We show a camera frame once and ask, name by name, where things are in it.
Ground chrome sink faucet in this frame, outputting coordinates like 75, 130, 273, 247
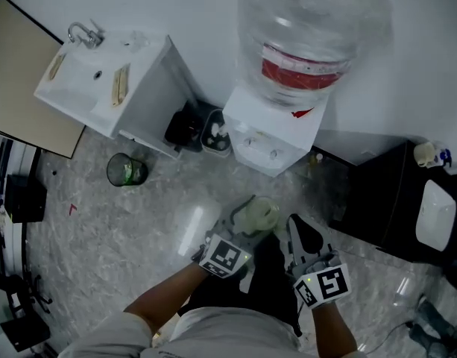
66, 19, 106, 50

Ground blue and white small item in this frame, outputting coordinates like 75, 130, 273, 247
436, 147, 454, 169

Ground person's light grey shirt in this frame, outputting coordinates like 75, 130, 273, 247
57, 307, 365, 358

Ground beige board black edge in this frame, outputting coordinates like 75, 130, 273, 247
0, 0, 87, 160

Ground black low cabinet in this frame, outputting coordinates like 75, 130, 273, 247
327, 139, 457, 264

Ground white rounded appliance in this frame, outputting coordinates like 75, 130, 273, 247
415, 179, 457, 253

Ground person's left forearm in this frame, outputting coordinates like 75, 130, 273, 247
122, 261, 211, 337

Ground white sink basin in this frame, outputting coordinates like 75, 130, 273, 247
33, 30, 154, 138

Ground clear water bottle red label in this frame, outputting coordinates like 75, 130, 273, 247
233, 0, 396, 110

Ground person's black trousers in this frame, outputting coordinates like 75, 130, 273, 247
177, 232, 304, 338

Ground tan strip on sink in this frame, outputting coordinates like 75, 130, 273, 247
110, 63, 131, 108
48, 52, 67, 81

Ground cream mug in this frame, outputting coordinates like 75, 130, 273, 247
413, 141, 438, 169

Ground black box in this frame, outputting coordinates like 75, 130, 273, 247
4, 173, 48, 224

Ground white water dispenser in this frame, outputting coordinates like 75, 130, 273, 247
222, 86, 330, 178

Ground white waste bin with tissues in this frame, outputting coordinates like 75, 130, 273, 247
200, 109, 233, 158

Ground white sink cabinet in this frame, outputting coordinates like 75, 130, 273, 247
118, 34, 205, 160

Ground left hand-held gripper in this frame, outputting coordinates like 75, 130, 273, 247
191, 195, 280, 295

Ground black floor cable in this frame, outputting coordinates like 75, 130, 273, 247
356, 321, 415, 354

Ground black mesh waste basket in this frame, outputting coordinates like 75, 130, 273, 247
106, 152, 149, 188

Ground person's right forearm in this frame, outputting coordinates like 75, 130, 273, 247
309, 301, 360, 358

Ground black chair base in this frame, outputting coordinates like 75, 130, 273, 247
0, 266, 54, 353

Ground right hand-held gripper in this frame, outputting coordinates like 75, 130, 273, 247
286, 213, 353, 310

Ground black waste bin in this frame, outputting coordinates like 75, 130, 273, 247
163, 99, 214, 153

